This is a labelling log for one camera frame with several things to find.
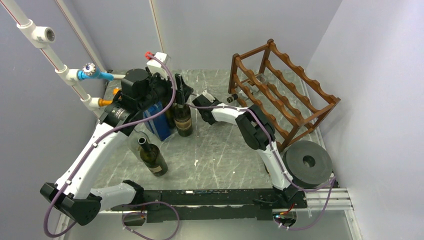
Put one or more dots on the white pvc pipe frame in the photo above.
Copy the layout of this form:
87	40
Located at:
41	37

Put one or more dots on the blue tap valve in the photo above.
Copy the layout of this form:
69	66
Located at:
90	71

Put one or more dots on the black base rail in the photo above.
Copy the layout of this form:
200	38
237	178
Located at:
217	204

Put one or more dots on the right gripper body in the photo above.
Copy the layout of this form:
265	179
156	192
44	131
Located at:
204	119

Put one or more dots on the orange brass tap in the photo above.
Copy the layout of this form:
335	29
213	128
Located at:
105	102

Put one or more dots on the blue square bottle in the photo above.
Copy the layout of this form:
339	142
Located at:
158	126

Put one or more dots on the labelled dark wine bottle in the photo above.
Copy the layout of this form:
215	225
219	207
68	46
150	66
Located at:
183	119

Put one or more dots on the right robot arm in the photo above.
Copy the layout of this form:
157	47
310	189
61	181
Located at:
257	132

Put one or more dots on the dark green wine bottle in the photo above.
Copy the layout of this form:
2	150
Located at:
169	115

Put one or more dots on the clear lying bottle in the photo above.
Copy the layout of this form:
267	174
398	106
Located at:
133	144

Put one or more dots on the wooden wine rack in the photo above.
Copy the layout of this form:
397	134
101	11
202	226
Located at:
295	106

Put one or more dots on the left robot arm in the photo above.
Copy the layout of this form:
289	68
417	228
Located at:
73	193

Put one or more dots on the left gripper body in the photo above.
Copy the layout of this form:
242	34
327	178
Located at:
160	89

